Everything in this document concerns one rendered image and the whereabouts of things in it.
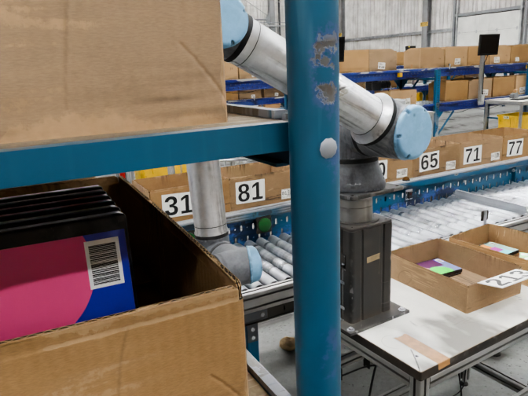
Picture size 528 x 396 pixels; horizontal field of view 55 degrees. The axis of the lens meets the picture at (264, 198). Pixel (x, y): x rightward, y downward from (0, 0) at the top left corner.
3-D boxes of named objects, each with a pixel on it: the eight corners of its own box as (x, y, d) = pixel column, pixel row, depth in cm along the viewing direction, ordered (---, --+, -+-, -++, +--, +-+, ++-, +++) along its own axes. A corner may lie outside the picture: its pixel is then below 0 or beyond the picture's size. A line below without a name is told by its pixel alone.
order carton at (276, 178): (231, 213, 247) (229, 178, 243) (207, 200, 272) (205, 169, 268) (299, 199, 265) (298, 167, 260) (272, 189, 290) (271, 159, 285)
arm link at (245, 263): (243, 238, 132) (199, 248, 126) (265, 248, 122) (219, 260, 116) (246, 273, 134) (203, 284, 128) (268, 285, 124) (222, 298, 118)
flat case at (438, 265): (462, 272, 195) (462, 268, 194) (423, 283, 187) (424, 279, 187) (436, 261, 207) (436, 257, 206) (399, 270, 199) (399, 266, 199)
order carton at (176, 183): (152, 228, 229) (148, 191, 225) (135, 213, 255) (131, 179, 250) (232, 213, 247) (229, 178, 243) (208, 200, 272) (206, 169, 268)
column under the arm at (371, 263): (409, 313, 169) (412, 218, 161) (350, 336, 156) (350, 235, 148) (356, 286, 191) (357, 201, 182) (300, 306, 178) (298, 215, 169)
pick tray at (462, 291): (466, 314, 167) (468, 286, 164) (385, 275, 199) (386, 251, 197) (522, 293, 180) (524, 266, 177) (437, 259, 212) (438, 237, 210)
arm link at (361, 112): (399, 117, 155) (185, -17, 116) (445, 118, 140) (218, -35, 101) (382, 164, 154) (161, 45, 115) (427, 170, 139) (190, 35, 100)
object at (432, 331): (420, 382, 138) (420, 372, 137) (295, 303, 186) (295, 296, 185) (607, 286, 188) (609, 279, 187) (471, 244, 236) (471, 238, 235)
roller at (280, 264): (298, 287, 204) (298, 276, 203) (242, 249, 249) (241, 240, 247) (309, 284, 206) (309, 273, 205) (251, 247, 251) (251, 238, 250)
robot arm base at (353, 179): (398, 185, 159) (397, 154, 157) (352, 196, 149) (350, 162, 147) (357, 179, 175) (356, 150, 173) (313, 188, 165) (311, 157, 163)
